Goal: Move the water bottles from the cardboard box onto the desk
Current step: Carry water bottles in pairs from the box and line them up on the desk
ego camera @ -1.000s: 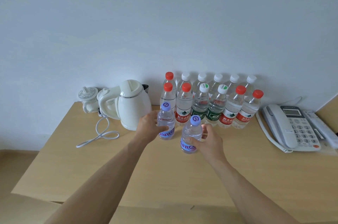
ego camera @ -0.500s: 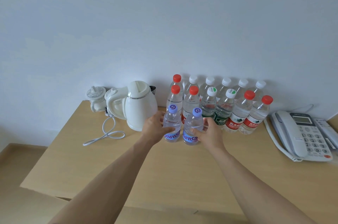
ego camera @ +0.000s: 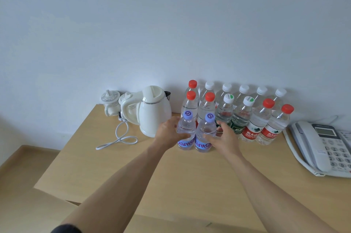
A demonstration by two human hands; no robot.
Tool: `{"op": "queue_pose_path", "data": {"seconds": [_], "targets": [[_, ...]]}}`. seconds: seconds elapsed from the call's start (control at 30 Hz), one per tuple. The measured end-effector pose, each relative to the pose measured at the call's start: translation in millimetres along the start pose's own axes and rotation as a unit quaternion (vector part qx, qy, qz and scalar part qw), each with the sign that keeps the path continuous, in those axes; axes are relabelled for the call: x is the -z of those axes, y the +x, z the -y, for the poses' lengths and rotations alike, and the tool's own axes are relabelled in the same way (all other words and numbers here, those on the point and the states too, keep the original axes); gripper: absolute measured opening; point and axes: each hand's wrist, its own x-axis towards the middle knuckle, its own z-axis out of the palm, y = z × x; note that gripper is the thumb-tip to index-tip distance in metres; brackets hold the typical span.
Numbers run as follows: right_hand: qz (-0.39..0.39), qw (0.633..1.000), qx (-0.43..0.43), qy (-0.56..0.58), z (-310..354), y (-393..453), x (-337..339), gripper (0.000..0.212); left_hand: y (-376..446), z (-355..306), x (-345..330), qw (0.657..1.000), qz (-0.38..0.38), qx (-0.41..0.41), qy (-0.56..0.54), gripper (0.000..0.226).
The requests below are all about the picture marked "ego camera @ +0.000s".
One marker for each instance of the white electric kettle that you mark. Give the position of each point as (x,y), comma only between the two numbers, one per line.
(153,112)

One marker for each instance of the white cap water bottle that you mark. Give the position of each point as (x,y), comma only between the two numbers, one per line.
(209,85)
(262,90)
(280,93)
(227,87)
(244,88)

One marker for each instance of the black t-shirt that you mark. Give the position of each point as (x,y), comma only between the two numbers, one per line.
(67,229)

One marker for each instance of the white telephone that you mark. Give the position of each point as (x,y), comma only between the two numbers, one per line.
(315,145)

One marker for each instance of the person's right forearm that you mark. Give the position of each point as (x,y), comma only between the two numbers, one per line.
(274,200)

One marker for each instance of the person's right hand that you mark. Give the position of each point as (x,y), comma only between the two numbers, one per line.
(229,143)

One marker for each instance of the person's left hand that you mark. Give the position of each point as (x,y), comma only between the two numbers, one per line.
(167,134)

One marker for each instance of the red cap water bottle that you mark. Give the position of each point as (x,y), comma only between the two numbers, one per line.
(274,128)
(192,83)
(208,104)
(255,125)
(191,101)

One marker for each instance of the green label water bottle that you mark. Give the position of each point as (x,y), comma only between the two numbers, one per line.
(225,112)
(242,117)

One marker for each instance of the purple cap water bottle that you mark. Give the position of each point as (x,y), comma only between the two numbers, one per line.
(209,119)
(187,116)

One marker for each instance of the wooden table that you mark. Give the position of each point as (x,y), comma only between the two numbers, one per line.
(164,175)

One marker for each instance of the person's left forearm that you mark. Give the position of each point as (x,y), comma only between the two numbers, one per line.
(115,194)

